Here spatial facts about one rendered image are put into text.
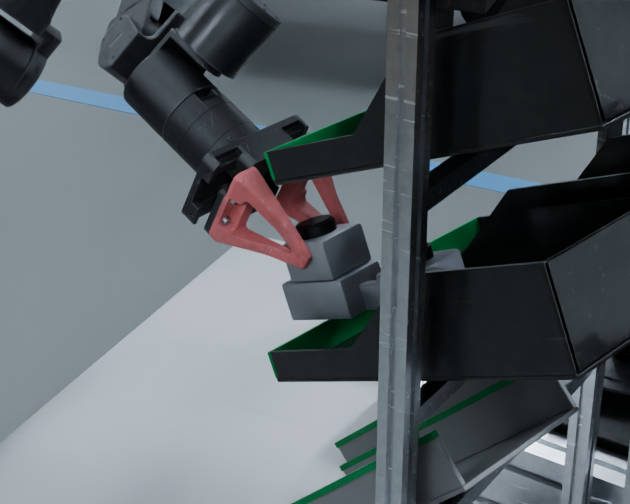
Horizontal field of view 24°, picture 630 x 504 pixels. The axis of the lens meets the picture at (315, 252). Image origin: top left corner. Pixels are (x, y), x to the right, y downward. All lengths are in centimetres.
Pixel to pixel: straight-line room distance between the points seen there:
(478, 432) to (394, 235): 29
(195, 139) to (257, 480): 53
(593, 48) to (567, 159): 351
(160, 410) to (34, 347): 179
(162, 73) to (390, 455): 34
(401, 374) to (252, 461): 64
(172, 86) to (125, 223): 282
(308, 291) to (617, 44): 35
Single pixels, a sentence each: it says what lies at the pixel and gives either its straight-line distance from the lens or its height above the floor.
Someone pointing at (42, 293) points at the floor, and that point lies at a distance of 361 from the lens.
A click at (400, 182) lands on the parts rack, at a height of 140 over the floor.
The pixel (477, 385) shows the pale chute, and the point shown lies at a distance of 114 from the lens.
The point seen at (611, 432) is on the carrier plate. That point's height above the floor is 97.
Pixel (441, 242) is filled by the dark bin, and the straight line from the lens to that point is 122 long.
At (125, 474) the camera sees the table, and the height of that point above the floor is 86.
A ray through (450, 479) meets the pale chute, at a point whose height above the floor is 119.
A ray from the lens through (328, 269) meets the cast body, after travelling 104.
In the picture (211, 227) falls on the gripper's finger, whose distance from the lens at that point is 108.
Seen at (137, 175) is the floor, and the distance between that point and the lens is 418.
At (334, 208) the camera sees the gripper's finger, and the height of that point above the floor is 129.
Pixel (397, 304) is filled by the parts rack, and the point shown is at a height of 132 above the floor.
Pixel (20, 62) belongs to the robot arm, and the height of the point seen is 124.
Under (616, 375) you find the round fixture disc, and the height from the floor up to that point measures 99.
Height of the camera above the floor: 178
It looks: 28 degrees down
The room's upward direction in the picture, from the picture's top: straight up
